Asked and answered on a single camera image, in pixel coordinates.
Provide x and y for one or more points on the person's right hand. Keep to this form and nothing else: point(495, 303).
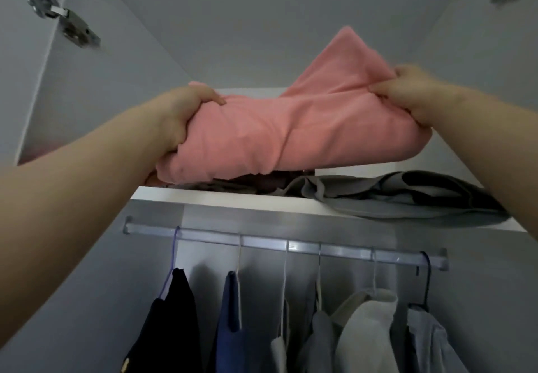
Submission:
point(416, 91)

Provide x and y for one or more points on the person's left hand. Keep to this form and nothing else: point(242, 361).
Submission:
point(185, 112)

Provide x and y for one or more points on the pink red garment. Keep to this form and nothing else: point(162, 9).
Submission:
point(153, 180)

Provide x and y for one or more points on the dark purple garment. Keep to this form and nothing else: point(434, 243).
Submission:
point(260, 182)

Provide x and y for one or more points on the pink pajama shirt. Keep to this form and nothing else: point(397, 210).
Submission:
point(294, 133)

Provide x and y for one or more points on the grey button-up shirt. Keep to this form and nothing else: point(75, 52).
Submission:
point(395, 200)

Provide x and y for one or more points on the white wardrobe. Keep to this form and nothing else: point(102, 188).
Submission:
point(277, 16)

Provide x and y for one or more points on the purple wire hanger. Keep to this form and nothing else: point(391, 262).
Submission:
point(173, 255)

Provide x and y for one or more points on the beige wire hanger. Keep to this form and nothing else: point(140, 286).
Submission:
point(239, 259)

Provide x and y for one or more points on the blue garment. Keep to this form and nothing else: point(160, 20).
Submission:
point(229, 335)

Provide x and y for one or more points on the light grey shirt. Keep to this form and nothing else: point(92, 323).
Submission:
point(433, 343)

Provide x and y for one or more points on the grey hooded garment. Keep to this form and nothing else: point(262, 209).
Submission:
point(318, 347)

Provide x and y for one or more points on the person's right forearm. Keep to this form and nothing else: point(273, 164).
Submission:
point(496, 150)

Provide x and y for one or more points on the person's left forearm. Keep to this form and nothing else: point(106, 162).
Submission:
point(67, 209)

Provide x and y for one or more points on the metal closet rod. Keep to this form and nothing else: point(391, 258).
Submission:
point(277, 244)

